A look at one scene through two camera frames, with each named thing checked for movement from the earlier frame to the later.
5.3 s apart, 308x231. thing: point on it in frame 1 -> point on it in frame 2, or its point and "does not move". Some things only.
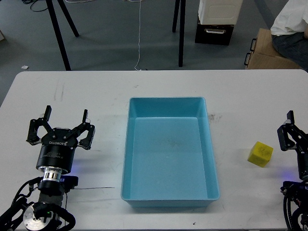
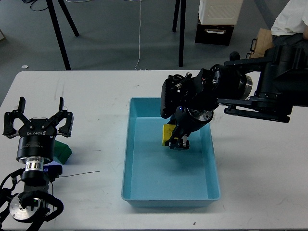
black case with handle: x=218 y=34 does not move
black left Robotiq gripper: x=58 y=151 -> x=36 y=135
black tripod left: x=53 y=14 does not move
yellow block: x=260 y=154 -> x=167 y=130
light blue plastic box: x=169 y=158 does not move
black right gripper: x=298 y=136 -> x=190 y=100
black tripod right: x=182 y=27 does not move
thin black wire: x=94 y=188 -> x=81 y=173
